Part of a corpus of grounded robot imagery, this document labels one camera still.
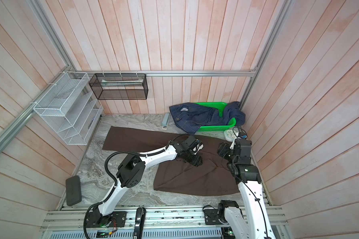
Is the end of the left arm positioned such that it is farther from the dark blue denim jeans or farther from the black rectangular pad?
the black rectangular pad

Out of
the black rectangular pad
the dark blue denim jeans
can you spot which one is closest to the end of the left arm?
the dark blue denim jeans

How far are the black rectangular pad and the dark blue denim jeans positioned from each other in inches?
28.5

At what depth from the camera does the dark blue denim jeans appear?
1.05 m

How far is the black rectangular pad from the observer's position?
31.3 inches
